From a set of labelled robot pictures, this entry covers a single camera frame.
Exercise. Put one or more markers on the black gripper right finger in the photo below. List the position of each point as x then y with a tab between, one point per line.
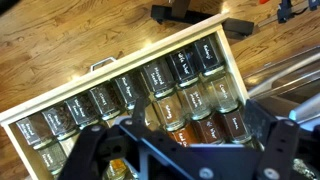
278	146

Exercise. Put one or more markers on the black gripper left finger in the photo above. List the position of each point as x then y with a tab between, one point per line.
90	146

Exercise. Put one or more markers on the white wooden spice drawer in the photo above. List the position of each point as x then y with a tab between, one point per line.
66	91

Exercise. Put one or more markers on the yellow spice glass jar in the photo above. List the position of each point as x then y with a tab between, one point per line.
116	168

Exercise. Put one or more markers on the speckled granite countertop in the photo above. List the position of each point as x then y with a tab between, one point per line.
306	170

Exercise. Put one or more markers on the dark spice glass jar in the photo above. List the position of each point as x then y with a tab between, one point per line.
81	110
33	130
104	101
58	120

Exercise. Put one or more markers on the green herb glass jar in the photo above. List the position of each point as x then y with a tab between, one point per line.
52	156

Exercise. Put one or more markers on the shiny grey metal bar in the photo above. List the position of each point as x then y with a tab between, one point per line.
305	110

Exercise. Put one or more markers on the Sumac labelled spice jar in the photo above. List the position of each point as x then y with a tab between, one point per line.
236	125

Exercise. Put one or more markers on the Black Pepper labelled spice jar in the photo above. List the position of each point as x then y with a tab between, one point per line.
128	90

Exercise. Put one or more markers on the brown spice glass jar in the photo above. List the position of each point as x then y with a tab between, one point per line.
210	130

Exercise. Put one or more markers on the Cumin labelled spice jar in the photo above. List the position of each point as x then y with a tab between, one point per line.
222	93

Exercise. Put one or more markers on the red chili spice jar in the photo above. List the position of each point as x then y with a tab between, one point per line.
183	135

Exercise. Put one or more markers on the Mustard Seeds labelled spice jar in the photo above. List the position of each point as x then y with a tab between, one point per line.
158	78

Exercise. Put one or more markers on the blue clamp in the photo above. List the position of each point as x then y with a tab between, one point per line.
285	10
314	4

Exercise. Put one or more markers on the small orange object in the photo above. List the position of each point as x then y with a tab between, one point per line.
264	1

